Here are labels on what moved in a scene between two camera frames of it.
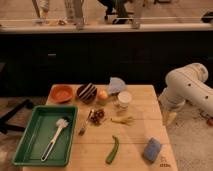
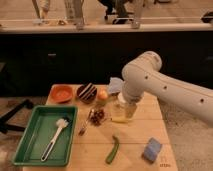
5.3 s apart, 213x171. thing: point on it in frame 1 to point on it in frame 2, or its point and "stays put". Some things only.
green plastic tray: (47, 139) stays put
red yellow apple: (102, 95) stays put
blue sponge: (152, 149) stays put
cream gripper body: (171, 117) to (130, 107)
